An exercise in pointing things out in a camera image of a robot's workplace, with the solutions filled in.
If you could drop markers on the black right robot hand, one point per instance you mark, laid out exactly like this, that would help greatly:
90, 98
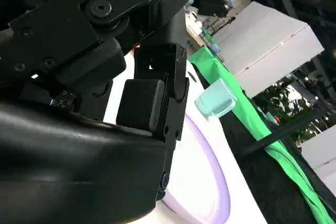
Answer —
65, 155

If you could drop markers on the lilac plate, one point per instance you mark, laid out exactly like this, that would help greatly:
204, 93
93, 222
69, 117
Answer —
210, 195

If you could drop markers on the black table grommet hole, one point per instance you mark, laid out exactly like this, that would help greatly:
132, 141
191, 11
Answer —
193, 76

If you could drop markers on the pale green mug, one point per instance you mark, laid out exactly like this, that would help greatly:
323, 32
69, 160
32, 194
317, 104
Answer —
215, 100

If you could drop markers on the green cloth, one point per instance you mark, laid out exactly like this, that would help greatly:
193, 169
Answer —
210, 61

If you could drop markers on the black cloth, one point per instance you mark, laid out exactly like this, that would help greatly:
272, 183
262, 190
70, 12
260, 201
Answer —
249, 182

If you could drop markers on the black pole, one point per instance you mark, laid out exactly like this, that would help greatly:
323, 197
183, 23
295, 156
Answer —
283, 133

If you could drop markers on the green leafy plant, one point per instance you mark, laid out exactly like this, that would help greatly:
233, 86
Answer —
281, 98

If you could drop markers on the white partition box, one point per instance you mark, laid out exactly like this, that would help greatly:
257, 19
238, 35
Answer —
323, 150
267, 43

